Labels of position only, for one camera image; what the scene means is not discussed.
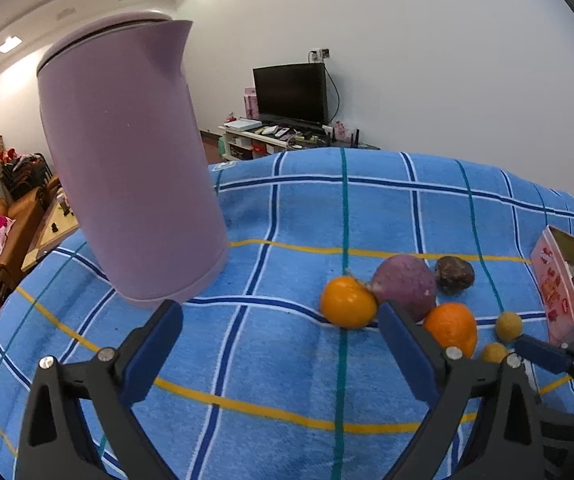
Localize small yellow-brown longan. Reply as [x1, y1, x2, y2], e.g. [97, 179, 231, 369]
[481, 342, 509, 365]
[496, 311, 523, 341]

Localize purple round fruit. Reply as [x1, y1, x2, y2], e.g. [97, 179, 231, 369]
[371, 254, 438, 323]

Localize black power cable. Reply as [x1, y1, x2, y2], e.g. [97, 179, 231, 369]
[326, 62, 342, 126]

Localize smooth orange with stem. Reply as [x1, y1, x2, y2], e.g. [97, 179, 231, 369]
[321, 276, 378, 330]

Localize purple electric kettle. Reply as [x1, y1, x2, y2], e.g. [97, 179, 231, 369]
[36, 11, 231, 309]

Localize stacked dark chairs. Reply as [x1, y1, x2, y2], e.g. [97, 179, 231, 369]
[2, 152, 48, 201]

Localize white television stand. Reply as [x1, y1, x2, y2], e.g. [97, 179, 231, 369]
[218, 122, 380, 163]

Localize brown leather armchair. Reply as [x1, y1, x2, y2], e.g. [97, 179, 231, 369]
[42, 174, 65, 206]

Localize rough-skinned orange mandarin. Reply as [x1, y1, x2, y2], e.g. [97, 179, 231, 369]
[423, 302, 479, 359]

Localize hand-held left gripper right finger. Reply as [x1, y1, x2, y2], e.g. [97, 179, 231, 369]
[377, 301, 548, 480]

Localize blue plaid blanket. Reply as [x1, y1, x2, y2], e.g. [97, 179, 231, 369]
[0, 147, 574, 480]

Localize black flat television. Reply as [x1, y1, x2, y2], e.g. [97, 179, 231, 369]
[253, 63, 329, 126]

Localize brown leather sofa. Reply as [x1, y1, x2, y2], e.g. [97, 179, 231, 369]
[0, 197, 42, 326]

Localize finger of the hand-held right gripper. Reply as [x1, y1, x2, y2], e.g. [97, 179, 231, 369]
[514, 334, 574, 403]

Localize wooden coffee table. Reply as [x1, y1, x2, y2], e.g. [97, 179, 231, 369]
[22, 195, 80, 271]

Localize dark brown passion fruit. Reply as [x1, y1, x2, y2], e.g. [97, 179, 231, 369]
[434, 256, 476, 295]

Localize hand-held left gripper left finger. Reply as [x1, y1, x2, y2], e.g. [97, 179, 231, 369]
[14, 299, 184, 480]

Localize pink metal tin box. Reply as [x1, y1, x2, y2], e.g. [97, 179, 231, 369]
[530, 225, 574, 345]

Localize white set-top box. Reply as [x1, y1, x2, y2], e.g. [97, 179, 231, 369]
[224, 117, 263, 132]

